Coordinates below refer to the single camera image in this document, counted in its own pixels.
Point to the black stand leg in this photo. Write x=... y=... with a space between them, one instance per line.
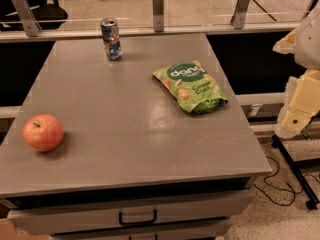
x=296 y=167

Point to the green rice chip bag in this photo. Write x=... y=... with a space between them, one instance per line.
x=194 y=89

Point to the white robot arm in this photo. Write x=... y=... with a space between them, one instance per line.
x=302 y=95

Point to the middle metal railing bracket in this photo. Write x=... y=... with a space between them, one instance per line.
x=158 y=15

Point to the metal railing bracket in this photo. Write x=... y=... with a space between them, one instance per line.
x=28 y=21
x=158 y=15
x=239 y=16

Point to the right metal railing bracket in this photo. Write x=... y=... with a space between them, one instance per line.
x=239 y=16

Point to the left metal railing bracket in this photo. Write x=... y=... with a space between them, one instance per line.
x=28 y=21

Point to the red apple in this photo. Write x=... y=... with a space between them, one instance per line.
x=43 y=132

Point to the black office chair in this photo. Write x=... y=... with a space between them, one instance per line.
x=48 y=13

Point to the black drawer handle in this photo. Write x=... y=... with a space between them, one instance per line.
x=141 y=219

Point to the lower grey drawer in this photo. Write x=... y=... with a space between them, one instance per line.
x=187 y=230

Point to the blue crushed soda can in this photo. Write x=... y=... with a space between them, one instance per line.
x=111 y=38

